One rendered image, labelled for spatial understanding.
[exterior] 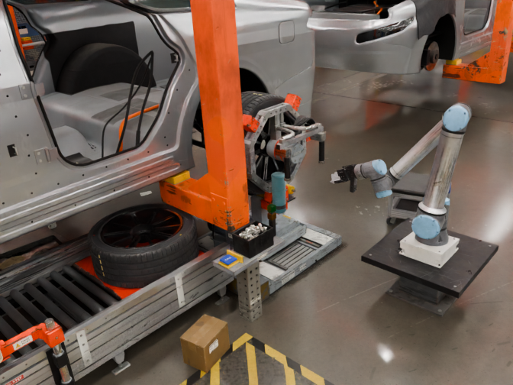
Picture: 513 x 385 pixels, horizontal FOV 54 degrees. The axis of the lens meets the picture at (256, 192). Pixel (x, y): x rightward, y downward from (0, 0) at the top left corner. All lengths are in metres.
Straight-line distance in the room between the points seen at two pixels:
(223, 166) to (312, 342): 1.11
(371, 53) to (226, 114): 3.08
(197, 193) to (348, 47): 3.03
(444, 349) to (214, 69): 1.92
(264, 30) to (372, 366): 2.24
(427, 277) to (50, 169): 2.12
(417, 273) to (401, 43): 3.09
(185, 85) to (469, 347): 2.22
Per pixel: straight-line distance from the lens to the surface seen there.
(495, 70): 6.34
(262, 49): 3.58
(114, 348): 2.82
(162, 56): 5.19
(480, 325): 3.21
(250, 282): 2.91
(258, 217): 3.51
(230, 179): 2.79
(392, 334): 3.03
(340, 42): 5.63
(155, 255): 2.90
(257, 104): 3.10
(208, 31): 2.59
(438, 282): 2.96
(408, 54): 5.60
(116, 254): 2.93
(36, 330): 2.56
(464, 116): 2.69
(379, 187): 2.91
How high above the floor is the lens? 1.97
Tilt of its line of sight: 25 degrees down
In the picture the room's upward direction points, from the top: 4 degrees counter-clockwise
